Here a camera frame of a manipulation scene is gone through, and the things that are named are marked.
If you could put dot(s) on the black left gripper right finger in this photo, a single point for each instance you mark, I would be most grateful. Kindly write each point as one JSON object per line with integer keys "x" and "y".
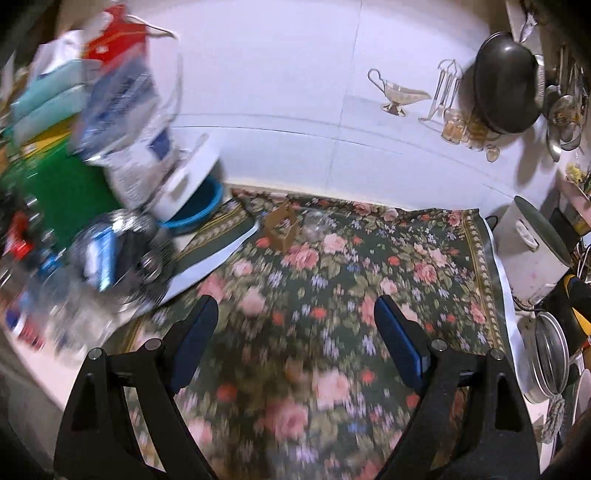
{"x": 496, "y": 440}

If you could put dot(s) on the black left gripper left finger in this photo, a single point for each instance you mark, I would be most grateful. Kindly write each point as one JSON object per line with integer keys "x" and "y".
{"x": 96, "y": 438}

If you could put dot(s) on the steel pot with lid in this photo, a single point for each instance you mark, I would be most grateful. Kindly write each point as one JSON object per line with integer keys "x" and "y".
{"x": 546, "y": 356}

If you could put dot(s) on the red labelled can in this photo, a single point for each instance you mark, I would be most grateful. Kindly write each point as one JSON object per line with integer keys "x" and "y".
{"x": 24, "y": 327}

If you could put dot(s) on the metal mesh basket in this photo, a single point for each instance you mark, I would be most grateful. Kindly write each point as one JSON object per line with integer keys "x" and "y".
{"x": 145, "y": 259}

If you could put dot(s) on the white rice cooker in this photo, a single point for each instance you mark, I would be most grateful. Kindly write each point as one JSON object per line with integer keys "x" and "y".
{"x": 533, "y": 254}

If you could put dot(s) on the floral green tablecloth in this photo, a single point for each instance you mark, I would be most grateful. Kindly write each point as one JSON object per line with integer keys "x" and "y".
{"x": 297, "y": 382}

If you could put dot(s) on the green box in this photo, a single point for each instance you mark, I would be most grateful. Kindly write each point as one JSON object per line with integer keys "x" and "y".
{"x": 69, "y": 193}

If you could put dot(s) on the blue plastic basin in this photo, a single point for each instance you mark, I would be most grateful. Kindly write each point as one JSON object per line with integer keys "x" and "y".
{"x": 203, "y": 203}

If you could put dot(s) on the brown cardboard holder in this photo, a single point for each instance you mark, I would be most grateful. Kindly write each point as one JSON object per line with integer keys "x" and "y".
{"x": 280, "y": 226}

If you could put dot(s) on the clear plastic jar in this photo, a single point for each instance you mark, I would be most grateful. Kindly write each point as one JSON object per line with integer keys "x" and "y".
{"x": 317, "y": 224}

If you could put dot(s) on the white round lid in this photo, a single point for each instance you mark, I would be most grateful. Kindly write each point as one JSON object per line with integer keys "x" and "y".
{"x": 187, "y": 175}

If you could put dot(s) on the amber glass cup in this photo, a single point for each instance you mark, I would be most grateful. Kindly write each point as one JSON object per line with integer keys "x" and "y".
{"x": 454, "y": 126}

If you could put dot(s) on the hanging metal ladle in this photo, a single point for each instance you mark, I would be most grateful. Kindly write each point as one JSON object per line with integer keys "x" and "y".
{"x": 564, "y": 112}

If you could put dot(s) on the blue white plastic bag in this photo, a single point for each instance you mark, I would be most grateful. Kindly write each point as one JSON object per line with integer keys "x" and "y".
{"x": 124, "y": 129}

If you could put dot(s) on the teal tissue pack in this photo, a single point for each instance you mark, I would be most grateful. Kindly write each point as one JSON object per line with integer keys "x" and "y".
{"x": 49, "y": 100}

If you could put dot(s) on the black wok pan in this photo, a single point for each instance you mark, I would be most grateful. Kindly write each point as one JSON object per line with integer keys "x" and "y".
{"x": 508, "y": 84}

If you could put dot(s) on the gold gravy boat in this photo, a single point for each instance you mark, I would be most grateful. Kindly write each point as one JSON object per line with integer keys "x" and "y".
{"x": 398, "y": 97}

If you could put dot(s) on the metal utensil rack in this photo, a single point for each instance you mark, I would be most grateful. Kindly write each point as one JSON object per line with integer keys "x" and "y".
{"x": 450, "y": 77}

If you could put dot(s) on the red box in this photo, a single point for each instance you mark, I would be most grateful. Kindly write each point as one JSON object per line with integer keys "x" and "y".
{"x": 118, "y": 38}

